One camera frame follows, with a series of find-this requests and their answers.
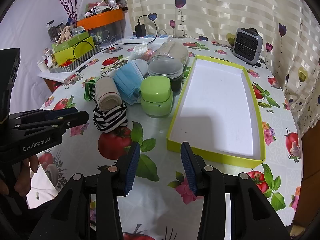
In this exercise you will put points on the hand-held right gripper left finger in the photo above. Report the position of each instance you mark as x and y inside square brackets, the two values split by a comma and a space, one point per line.
[132, 167]

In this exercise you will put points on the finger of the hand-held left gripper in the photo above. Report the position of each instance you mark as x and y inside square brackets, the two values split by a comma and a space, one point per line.
[63, 111]
[72, 120]

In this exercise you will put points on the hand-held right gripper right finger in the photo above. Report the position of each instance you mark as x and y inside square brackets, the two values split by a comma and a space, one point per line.
[187, 170]

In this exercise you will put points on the black and white striped sock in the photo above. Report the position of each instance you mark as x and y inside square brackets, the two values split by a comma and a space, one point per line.
[88, 87]
[110, 120]

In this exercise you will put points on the beige sock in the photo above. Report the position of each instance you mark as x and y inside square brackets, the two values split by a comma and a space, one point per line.
[106, 92]

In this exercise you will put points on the yellow-green cardboard box tray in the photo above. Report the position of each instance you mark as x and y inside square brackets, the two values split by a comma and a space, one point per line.
[220, 110]

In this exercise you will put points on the blue face mask stack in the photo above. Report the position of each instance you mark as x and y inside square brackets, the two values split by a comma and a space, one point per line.
[127, 80]

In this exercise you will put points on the white plastic bottle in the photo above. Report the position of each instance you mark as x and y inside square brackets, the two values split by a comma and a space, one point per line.
[142, 66]

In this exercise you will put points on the clear bag with red print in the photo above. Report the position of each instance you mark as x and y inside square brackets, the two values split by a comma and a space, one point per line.
[148, 53]

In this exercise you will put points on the person's left hand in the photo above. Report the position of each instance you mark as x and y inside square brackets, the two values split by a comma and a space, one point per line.
[26, 176]

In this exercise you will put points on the fruit print tablecloth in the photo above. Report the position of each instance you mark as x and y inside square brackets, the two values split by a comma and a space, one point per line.
[75, 100]

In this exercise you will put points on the small white bottle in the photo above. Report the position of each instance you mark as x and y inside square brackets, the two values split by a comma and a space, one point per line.
[43, 65]
[45, 52]

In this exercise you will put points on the grey zigzag patterned box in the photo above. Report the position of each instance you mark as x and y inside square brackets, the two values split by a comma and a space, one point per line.
[75, 63]

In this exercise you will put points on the yellow-green box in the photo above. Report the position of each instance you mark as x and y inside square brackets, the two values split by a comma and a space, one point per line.
[67, 53]

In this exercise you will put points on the glass jar with dark lid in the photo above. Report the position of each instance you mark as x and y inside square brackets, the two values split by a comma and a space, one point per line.
[60, 27]
[51, 31]

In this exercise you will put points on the beige plush figure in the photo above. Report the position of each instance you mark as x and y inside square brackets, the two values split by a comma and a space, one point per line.
[64, 35]

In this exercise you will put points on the dark green flat box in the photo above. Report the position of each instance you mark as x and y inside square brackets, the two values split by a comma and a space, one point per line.
[72, 40]

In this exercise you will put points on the green plastic jar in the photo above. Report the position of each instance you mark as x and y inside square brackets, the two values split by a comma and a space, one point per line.
[156, 92]

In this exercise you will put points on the purple decorative branches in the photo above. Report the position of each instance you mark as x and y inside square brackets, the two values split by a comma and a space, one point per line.
[68, 2]

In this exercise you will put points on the storage bin with orange lid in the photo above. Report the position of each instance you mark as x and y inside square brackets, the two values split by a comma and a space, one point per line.
[100, 20]

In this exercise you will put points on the clear jar with dark contents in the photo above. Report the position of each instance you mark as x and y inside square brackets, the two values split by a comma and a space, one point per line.
[165, 68]

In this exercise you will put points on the black charger plug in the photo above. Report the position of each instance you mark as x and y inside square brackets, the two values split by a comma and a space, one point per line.
[140, 30]

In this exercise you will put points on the white and blue power strip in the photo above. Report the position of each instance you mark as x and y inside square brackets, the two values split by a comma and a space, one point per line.
[155, 38]

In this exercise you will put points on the assorted clutter pile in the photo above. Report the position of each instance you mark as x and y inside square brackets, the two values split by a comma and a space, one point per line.
[105, 2]

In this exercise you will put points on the brown wooden cabinet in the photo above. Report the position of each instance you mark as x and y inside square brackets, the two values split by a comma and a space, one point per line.
[310, 180]

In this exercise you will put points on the small grey fan heater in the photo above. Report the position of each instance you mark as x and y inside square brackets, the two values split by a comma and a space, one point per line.
[247, 45]

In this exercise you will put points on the cream curtain with heart print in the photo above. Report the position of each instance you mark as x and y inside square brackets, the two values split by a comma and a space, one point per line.
[225, 10]

